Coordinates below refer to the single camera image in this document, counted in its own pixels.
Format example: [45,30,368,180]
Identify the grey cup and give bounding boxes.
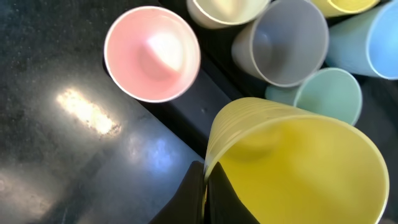
[231,0,330,88]

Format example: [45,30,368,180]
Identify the green cup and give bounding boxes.
[265,67,363,126]

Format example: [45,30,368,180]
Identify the yellow cup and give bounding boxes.
[310,0,381,18]
[203,96,390,224]

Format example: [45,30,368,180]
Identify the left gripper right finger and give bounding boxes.
[206,161,261,224]

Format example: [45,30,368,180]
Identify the pink cup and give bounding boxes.
[103,5,201,104]

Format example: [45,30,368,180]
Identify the blue cup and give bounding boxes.
[325,1,398,81]

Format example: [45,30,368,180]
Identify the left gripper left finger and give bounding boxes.
[149,161,206,224]

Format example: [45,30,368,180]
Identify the black tray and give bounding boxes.
[101,0,398,224]

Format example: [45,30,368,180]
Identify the white cup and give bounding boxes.
[186,0,271,30]

